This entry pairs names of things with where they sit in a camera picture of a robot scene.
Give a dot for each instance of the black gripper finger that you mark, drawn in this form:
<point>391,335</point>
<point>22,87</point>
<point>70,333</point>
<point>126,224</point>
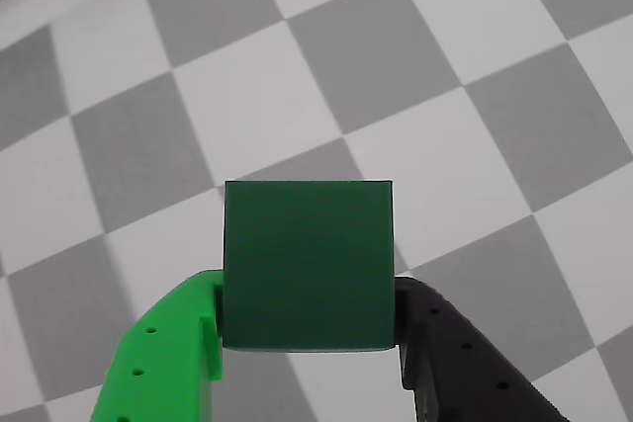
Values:
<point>460,377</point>

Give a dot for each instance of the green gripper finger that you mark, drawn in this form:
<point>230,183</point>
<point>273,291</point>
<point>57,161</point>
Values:
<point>163,358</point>

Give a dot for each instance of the dark green cube dice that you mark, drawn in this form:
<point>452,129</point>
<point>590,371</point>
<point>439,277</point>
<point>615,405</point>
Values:
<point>306,264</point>

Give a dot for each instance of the grey white checkerboard mat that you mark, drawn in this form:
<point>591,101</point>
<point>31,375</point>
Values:
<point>395,71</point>

